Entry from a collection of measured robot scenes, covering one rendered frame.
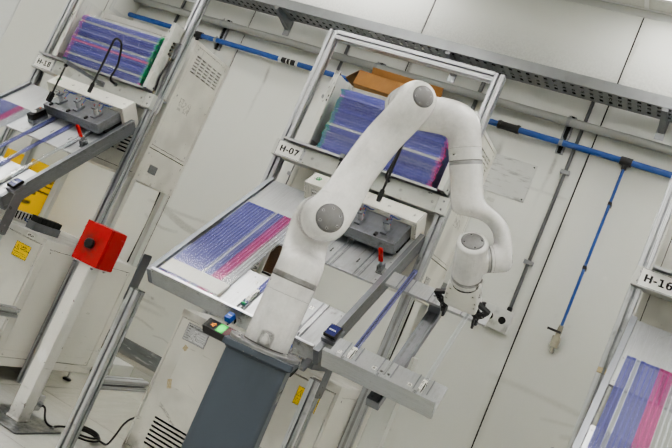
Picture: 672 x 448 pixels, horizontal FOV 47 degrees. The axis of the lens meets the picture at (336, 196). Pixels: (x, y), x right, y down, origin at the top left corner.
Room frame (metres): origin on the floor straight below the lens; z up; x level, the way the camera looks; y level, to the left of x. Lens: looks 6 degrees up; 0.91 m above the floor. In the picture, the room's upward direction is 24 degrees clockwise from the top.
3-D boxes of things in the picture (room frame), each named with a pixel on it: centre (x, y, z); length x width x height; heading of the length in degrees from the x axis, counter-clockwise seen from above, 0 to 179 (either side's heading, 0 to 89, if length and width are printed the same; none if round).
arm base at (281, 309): (1.98, 0.01, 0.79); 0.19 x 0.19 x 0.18
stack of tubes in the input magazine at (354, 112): (2.93, -0.10, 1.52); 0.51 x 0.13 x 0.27; 64
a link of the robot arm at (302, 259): (2.01, 0.02, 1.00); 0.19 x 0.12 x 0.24; 11
